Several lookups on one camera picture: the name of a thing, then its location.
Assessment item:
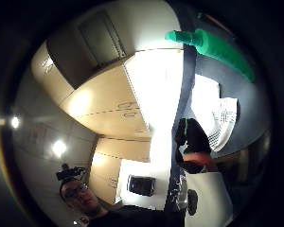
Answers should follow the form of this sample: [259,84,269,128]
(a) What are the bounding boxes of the dark-rimmed glasses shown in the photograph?
[63,184,90,200]

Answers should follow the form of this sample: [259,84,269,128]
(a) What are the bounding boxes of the small black oval object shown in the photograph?
[186,188,199,218]

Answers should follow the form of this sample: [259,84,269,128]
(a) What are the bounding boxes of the black wall device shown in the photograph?
[127,174,157,198]

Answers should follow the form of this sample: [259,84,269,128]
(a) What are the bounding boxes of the dark door panel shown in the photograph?
[77,9,127,69]

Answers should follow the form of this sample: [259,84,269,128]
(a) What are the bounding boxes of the round ceiling lamp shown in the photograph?
[51,139,68,158]
[9,115,22,130]

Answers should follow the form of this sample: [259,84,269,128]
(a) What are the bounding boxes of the white paper sheet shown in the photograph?
[190,73,222,131]

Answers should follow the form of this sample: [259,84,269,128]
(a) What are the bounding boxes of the the person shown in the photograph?
[59,177,185,227]

